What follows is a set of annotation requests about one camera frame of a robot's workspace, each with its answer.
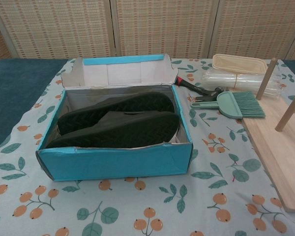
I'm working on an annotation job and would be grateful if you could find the black slipper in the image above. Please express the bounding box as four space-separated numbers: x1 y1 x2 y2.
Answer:
58 91 177 136
47 111 179 149

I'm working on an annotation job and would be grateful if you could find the turquoise cardboard shoe box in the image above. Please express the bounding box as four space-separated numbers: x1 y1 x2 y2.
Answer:
35 54 195 182

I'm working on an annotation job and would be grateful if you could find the red black claw hammer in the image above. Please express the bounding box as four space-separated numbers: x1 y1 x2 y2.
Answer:
175 75 223 103

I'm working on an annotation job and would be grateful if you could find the small green dustpan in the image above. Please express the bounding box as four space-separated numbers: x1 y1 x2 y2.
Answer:
190 92 244 120

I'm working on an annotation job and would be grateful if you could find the bundle of clear sticks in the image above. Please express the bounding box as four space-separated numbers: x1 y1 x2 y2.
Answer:
202 70 286 99

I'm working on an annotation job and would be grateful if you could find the floral tablecloth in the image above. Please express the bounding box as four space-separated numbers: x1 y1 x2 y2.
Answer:
0 58 295 236

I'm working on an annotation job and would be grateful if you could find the bamboo folding screen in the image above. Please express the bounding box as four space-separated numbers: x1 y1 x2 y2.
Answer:
0 0 295 61

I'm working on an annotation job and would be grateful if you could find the small green brush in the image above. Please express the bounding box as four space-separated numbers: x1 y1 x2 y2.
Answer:
226 91 266 119

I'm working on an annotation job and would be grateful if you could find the beige rectangular food container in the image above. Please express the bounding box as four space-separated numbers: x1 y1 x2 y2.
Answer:
212 54 268 76

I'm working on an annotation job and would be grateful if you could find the wooden peg board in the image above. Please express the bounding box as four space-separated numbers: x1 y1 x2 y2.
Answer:
242 58 295 213

